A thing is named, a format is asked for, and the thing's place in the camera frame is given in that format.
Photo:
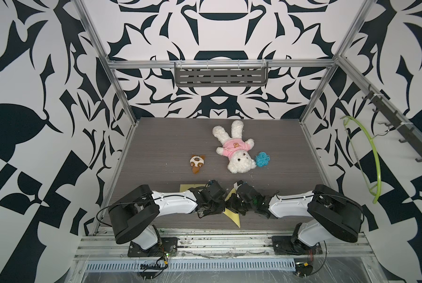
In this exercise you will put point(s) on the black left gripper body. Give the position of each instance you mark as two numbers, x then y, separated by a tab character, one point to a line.
218	207

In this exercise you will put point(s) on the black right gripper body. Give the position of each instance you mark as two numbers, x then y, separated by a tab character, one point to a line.
236	204

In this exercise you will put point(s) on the yellow square paper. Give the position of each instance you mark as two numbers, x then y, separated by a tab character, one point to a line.
231	215

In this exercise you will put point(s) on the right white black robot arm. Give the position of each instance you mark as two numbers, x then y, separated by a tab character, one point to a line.
333	215

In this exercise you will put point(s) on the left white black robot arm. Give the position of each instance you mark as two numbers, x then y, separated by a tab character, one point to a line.
131	217

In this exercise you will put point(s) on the small brown white plush toy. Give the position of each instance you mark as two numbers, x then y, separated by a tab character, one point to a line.
197	162

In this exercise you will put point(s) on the teal yarn bundle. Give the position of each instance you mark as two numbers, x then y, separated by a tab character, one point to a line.
262	159

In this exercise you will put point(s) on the white plush bunny pink shirt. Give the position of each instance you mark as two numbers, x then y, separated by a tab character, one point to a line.
235	148

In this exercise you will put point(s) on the grey perforated metal shelf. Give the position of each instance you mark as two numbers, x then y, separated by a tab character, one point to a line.
221	74

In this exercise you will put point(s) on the green clothes hanger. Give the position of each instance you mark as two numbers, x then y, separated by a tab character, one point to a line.
370	164

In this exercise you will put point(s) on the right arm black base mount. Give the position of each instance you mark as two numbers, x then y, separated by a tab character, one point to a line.
291	245

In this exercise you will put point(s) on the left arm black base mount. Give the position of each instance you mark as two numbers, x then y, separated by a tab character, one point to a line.
154	246

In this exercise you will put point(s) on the white slotted cable duct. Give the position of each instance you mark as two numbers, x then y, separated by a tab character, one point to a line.
193	265

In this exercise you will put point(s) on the grey wall hook rail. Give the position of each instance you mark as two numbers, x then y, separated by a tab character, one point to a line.
396	120

